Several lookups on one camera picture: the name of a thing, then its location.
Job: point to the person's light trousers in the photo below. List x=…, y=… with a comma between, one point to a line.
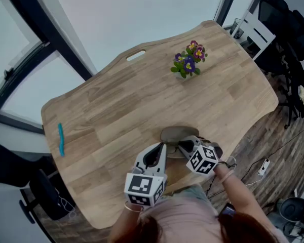
x=190, y=194

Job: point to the person's left forearm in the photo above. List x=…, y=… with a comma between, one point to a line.
x=126, y=224

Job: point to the dark round floor appliance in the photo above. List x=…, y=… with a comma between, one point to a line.
x=292, y=209

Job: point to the white power strip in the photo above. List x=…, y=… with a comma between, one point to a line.
x=264, y=166

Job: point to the potted purple flower plant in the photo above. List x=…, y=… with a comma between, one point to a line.
x=188, y=62

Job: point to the teal wavy strip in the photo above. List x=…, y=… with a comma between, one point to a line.
x=61, y=138

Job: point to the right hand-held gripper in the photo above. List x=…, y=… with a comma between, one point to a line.
x=202, y=158

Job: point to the white wooden chair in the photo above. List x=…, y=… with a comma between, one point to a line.
x=258, y=32

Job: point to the person's pink top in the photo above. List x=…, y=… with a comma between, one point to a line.
x=182, y=211

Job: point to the black window frame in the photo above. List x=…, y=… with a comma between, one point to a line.
x=226, y=4
x=41, y=34

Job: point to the grey-brown glasses case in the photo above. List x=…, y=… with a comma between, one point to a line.
x=177, y=133

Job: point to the black mesh container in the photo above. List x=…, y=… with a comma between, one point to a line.
x=235, y=26

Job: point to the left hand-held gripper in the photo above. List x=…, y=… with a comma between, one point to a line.
x=139, y=186

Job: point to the black hair clip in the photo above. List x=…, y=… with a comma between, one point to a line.
x=228, y=209

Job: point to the person's right forearm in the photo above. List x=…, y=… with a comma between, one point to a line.
x=240, y=196

